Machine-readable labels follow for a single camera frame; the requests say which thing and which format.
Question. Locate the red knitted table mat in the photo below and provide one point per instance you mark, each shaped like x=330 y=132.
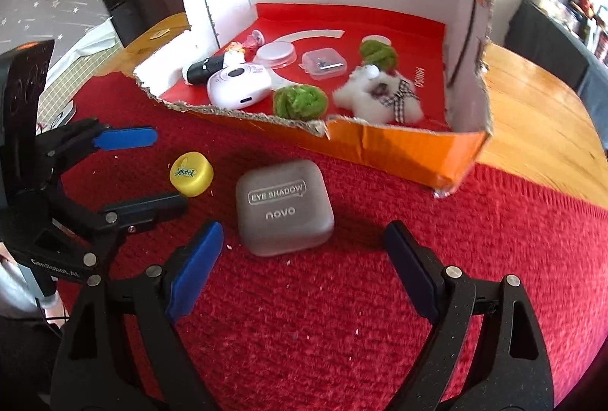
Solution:
x=332 y=321

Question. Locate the yellow cartoon figurine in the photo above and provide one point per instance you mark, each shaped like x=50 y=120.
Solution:
x=235 y=55

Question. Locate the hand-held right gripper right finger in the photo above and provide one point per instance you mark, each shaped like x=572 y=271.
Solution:
x=408 y=268

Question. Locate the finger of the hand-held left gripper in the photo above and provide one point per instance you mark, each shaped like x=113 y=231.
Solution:
x=147 y=207
x=126 y=138

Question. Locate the orange and white cardboard box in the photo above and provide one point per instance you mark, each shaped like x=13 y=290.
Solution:
x=394 y=154

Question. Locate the small paper tag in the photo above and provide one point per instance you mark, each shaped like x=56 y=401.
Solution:
x=159 y=33

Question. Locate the cloth covered side table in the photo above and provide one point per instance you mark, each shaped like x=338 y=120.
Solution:
x=546 y=40

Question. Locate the black and white plush toy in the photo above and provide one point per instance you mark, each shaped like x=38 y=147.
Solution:
x=199 y=70

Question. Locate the yellow bottle cap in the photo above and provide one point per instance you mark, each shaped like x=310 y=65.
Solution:
x=190 y=176

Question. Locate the green plush pom-pom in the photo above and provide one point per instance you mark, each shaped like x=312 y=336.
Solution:
x=377 y=52
x=301 y=100

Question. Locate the round white compact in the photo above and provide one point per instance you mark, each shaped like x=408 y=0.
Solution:
x=275 y=54

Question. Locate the pink and white round device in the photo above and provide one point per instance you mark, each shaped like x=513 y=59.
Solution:
x=232 y=90

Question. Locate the white plush bear with bow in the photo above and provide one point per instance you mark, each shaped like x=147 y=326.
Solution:
x=365 y=93

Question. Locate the grey eyeshadow case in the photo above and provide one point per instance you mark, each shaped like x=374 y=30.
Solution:
x=285 y=211

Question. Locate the white flat device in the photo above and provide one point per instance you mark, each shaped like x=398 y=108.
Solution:
x=61 y=114

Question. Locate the person's left forearm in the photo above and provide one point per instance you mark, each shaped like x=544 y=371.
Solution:
x=19 y=292

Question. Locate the small clear plastic box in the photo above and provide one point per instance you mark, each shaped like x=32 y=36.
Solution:
x=323 y=64

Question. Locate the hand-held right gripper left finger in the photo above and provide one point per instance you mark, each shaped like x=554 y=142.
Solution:
x=197 y=268

